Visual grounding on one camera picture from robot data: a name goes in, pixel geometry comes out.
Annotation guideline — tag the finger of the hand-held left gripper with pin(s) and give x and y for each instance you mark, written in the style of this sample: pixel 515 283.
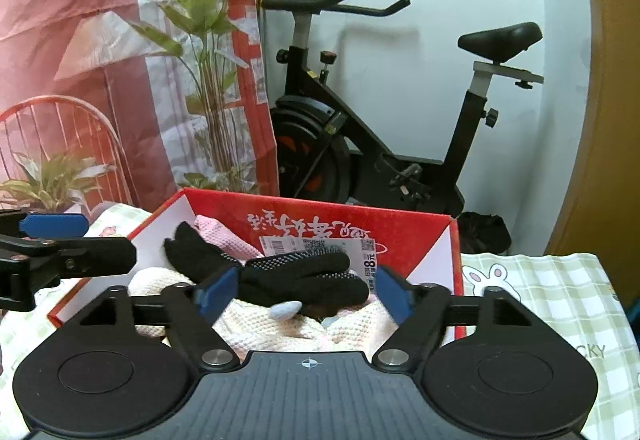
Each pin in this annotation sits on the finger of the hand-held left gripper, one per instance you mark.
pixel 95 255
pixel 55 226

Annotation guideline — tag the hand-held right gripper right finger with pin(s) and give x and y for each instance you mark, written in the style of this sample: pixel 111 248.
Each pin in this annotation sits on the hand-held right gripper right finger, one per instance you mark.
pixel 390 290

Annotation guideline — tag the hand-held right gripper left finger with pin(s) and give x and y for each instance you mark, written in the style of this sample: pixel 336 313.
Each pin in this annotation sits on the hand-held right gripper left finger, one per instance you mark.
pixel 220 292

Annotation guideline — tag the black dotted glove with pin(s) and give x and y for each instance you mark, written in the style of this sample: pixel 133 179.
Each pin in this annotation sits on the black dotted glove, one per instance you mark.
pixel 310 270
pixel 195 255

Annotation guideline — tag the pink and cream knit towel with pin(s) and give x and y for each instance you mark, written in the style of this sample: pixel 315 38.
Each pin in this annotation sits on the pink and cream knit towel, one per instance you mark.
pixel 270 335

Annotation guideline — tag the red cardboard box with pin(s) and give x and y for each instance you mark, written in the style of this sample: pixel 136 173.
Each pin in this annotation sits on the red cardboard box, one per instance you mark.
pixel 400 225

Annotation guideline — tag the light blue cloth piece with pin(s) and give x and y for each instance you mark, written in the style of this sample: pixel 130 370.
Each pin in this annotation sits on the light blue cloth piece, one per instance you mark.
pixel 285 310

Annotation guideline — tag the black bag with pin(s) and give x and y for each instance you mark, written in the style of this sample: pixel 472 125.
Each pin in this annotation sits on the black bag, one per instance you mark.
pixel 482 232

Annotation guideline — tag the black exercise bike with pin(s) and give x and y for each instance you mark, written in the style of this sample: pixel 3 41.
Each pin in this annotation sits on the black exercise bike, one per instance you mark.
pixel 310 159

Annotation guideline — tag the checked bunny print blanket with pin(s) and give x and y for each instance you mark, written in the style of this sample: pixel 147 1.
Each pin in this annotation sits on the checked bunny print blanket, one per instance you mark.
pixel 550 290

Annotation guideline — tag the red printed plant backdrop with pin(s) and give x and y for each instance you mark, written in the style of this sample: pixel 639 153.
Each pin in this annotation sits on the red printed plant backdrop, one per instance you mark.
pixel 75 19

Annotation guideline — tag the brown wooden door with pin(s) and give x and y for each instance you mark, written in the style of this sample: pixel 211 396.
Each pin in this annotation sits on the brown wooden door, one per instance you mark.
pixel 610 169

